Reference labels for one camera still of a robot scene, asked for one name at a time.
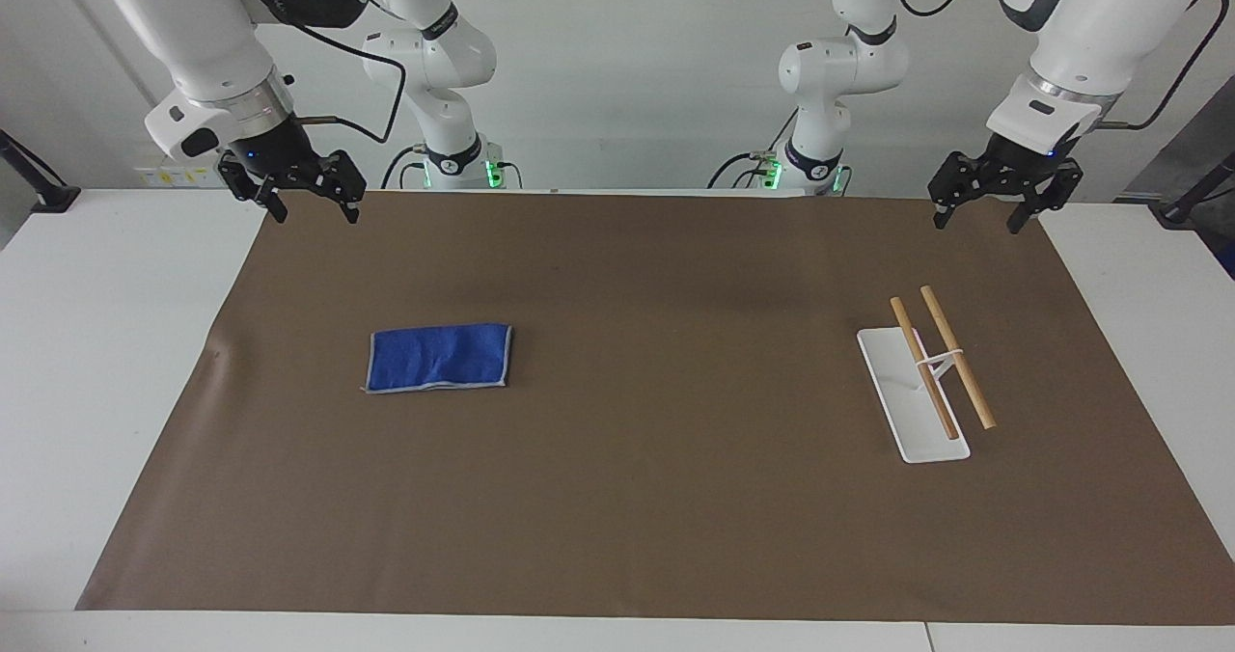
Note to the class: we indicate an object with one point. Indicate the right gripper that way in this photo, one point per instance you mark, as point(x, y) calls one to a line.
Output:
point(278, 150)

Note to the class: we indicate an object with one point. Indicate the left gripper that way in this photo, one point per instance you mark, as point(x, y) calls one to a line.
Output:
point(1028, 165)

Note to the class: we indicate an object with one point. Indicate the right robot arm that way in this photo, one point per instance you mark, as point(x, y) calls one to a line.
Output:
point(207, 49)

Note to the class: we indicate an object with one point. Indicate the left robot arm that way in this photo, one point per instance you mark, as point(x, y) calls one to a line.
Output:
point(1090, 25)

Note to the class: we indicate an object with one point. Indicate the blue towel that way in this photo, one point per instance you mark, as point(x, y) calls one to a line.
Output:
point(439, 355)

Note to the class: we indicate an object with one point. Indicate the black stand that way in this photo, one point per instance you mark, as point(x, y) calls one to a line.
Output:
point(1192, 199)
point(43, 189)

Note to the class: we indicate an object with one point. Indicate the white rack with wooden rods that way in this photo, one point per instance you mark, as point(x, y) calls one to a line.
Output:
point(917, 421)

